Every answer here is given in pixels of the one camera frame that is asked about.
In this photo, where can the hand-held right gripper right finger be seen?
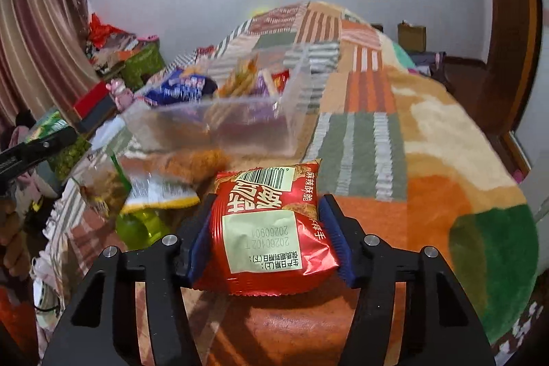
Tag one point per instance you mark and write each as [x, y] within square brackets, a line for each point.
[339, 248]

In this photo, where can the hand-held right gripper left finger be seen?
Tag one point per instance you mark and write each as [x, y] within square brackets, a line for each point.
[199, 246]

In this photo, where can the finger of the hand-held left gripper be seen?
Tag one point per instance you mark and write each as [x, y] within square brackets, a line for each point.
[38, 151]

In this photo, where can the green pea snack packet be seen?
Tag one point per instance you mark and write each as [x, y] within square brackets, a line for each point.
[68, 158]

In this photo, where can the red snack packet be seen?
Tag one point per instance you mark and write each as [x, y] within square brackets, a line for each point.
[266, 241]
[283, 79]

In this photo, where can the clear plastic container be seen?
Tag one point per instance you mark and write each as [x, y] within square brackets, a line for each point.
[257, 130]

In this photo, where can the blue snack packet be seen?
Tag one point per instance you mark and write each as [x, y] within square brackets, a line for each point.
[180, 87]

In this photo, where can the clear packet of pale crackers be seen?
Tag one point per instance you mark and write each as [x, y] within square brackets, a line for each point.
[238, 81]

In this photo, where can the clear packet of brown snacks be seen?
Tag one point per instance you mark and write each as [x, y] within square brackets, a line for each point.
[193, 164]

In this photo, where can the person's left hand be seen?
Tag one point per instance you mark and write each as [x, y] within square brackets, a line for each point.
[10, 246]

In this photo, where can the green jelly bottle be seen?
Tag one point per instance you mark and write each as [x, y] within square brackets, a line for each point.
[139, 228]

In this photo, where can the dark grey box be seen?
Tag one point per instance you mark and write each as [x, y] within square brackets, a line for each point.
[101, 115]

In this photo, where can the red box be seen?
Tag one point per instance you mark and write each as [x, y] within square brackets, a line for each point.
[92, 98]

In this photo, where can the clear chips bag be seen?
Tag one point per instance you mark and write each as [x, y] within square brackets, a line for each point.
[107, 186]

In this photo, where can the pink bunny toy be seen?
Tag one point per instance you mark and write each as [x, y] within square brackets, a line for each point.
[119, 93]

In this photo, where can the patchwork blanket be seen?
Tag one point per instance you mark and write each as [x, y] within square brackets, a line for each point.
[429, 177]

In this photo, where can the pile of printed bags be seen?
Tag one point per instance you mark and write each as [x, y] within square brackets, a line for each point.
[113, 55]

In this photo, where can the striped curtain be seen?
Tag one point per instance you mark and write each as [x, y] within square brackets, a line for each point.
[38, 27]

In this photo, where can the red plastic bag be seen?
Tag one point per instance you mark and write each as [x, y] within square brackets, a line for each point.
[101, 31]

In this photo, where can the green storage box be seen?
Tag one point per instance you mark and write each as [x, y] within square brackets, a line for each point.
[143, 66]

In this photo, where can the checkered quilt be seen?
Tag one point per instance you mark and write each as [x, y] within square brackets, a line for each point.
[188, 57]

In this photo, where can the dark cloth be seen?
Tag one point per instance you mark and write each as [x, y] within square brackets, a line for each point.
[429, 66]

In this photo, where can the cardboard box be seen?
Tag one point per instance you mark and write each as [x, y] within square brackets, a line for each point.
[411, 35]

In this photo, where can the wooden wardrobe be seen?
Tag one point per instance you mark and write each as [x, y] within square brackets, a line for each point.
[510, 27]

